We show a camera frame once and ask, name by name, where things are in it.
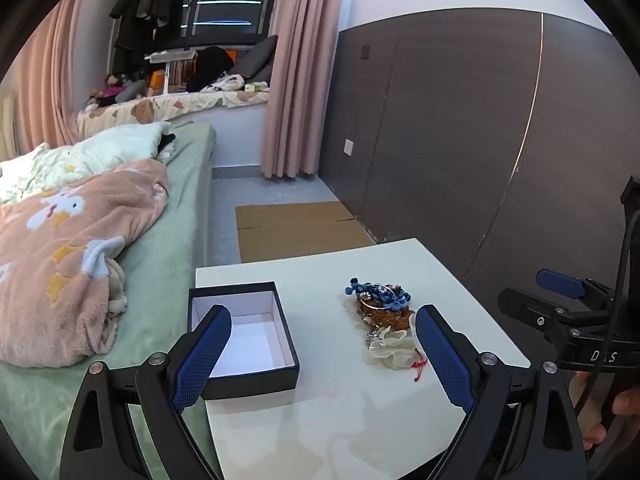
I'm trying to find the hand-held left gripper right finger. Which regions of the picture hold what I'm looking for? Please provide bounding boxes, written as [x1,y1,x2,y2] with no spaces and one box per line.
[414,304,588,480]

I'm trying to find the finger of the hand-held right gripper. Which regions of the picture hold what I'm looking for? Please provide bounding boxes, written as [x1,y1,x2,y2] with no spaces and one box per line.
[497,287,613,333]
[536,269,616,306]

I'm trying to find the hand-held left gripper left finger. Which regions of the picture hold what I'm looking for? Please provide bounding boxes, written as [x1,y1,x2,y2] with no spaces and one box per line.
[59,304,233,480]

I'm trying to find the black jewelry box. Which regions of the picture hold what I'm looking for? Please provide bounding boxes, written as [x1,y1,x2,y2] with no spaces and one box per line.
[187,281,300,401]

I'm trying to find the person's right hand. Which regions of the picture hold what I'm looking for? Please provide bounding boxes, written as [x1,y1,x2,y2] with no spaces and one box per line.
[572,371,640,451]

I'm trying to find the blue knotted ornament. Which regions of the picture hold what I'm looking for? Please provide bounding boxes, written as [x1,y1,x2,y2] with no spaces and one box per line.
[345,277,411,312]

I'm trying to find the silver bangle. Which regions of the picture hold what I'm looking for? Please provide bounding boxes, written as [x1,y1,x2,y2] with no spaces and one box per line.
[361,282,401,309]

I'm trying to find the green bed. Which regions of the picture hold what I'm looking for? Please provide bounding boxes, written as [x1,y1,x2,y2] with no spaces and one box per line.
[0,122,218,480]

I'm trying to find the flat brown cardboard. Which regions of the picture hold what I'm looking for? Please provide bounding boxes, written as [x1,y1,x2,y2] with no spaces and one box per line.
[235,201,376,263]

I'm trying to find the peach duck print blanket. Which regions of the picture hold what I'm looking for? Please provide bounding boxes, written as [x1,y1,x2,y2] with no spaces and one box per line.
[0,159,171,368]

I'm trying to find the pale printed quilt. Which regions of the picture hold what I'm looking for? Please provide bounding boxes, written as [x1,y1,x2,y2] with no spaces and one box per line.
[0,142,83,206]

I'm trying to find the printed window seat cushion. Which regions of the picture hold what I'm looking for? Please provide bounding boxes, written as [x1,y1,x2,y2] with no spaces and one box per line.
[76,87,271,136]

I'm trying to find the panda print cloth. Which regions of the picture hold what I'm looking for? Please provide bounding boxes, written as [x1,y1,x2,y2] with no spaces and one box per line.
[202,74,246,93]

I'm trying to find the pile of plush toys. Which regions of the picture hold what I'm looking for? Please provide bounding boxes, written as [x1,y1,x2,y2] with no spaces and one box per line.
[85,72,151,108]

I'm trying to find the black bag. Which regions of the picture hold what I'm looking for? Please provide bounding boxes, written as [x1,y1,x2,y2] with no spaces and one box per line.
[187,46,235,92]

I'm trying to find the white desk lamp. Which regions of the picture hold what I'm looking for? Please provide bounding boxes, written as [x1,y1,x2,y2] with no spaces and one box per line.
[144,50,198,96]

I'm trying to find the grey pillow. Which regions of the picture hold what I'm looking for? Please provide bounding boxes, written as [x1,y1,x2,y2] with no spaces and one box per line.
[232,35,280,83]

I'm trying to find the pink curtain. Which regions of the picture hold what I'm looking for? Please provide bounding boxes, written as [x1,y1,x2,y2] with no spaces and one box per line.
[15,0,93,153]
[262,0,348,180]

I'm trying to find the dark framed window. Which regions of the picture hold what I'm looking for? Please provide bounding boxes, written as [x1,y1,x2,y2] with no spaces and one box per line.
[170,0,286,47]

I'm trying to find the hanging dark clothes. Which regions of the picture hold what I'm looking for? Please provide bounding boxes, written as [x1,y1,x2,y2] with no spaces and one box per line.
[109,0,176,67]

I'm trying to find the brown woven bracelet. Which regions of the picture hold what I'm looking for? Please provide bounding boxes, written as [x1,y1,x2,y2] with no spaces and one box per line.
[357,300,416,332]

